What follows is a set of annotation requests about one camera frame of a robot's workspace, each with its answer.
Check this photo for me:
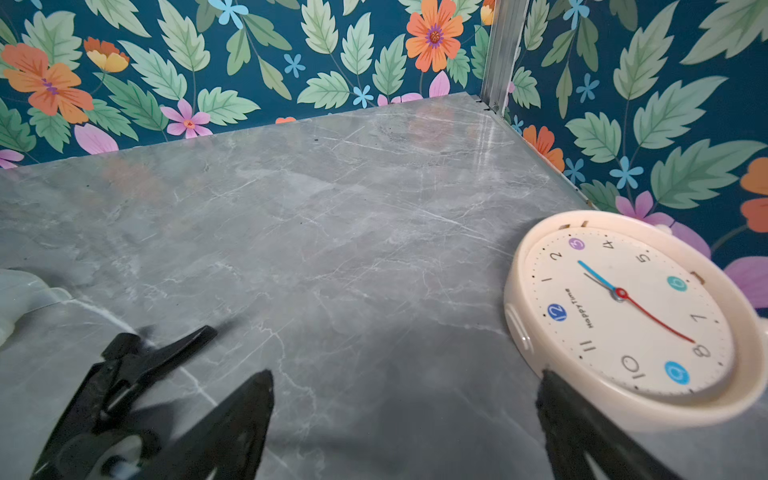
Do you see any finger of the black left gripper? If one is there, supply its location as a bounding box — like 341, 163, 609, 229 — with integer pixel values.
31, 325, 217, 479

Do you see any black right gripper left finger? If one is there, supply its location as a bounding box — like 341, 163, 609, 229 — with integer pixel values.
134, 370, 275, 479

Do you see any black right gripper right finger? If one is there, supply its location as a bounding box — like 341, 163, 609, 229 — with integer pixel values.
536, 370, 679, 479

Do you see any cream round wall clock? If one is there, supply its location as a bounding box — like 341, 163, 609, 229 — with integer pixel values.
504, 210, 767, 432

